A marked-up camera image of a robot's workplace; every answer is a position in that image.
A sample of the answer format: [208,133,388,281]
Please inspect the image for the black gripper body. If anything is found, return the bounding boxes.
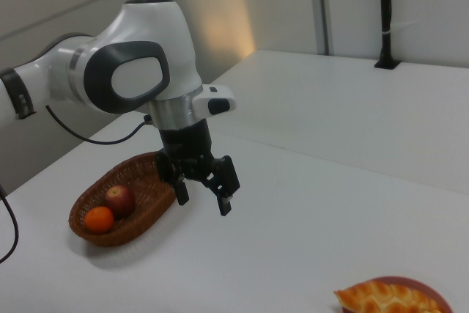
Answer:
[158,118,217,185]

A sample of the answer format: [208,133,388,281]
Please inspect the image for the red toy apple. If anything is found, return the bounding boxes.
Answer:
[105,185,136,218]

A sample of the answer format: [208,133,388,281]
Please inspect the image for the toy orange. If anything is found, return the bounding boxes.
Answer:
[84,206,115,235]

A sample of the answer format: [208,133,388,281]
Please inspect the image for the braided toy bread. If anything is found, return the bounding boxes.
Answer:
[333,279,443,313]

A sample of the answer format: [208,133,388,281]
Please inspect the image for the brown woven basket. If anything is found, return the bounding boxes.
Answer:
[68,151,179,248]

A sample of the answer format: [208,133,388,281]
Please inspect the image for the pink plate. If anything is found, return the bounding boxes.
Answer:
[336,275,454,313]

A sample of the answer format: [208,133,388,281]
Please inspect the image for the black pole with clamp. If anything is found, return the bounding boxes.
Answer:
[373,0,402,70]

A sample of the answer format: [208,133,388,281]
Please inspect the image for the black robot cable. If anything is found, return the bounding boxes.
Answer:
[0,105,153,263]

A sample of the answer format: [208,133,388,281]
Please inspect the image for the grey partition post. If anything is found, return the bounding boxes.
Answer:
[314,0,330,56]

